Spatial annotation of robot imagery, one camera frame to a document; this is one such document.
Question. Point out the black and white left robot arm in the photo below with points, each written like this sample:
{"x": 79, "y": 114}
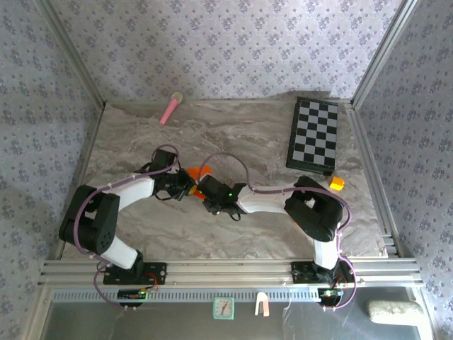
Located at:
{"x": 95, "y": 219}

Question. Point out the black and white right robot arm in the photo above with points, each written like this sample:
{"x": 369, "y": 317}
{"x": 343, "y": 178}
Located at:
{"x": 315, "y": 212}

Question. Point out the teal square clock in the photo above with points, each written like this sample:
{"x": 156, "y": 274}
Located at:
{"x": 223, "y": 308}

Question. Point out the pink toy microphone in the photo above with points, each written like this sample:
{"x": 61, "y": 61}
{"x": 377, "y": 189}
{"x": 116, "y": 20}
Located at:
{"x": 170, "y": 110}

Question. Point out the white plastic hook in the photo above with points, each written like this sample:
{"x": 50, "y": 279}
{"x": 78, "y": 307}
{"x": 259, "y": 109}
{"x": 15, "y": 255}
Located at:
{"x": 262, "y": 295}

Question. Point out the yellow plastic cube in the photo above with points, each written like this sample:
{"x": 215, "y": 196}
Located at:
{"x": 337, "y": 183}

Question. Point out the black and grey chessboard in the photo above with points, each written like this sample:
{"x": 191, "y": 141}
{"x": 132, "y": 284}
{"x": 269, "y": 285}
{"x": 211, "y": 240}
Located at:
{"x": 315, "y": 124}

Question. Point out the grey metal shelf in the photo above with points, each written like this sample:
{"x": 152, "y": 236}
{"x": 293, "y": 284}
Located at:
{"x": 159, "y": 326}

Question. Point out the grey speckled stone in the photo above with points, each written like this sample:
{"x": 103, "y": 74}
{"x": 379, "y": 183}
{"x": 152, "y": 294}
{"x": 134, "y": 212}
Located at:
{"x": 394, "y": 311}

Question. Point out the aluminium mounting rail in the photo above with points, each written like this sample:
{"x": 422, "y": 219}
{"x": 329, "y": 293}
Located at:
{"x": 226, "y": 271}

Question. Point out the aluminium side rail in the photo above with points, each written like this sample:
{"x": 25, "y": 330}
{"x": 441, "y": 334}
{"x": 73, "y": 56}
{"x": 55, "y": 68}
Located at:
{"x": 88, "y": 141}
{"x": 361, "y": 141}

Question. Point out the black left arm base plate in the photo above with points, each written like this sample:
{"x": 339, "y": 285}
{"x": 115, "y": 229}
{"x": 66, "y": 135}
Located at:
{"x": 155, "y": 272}

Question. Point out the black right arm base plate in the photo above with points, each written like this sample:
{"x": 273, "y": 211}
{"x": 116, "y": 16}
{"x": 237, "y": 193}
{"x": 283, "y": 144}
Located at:
{"x": 301, "y": 272}

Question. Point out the aluminium frame post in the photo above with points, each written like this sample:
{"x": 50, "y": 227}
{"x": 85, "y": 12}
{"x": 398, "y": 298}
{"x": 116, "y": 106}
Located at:
{"x": 380, "y": 53}
{"x": 77, "y": 60}

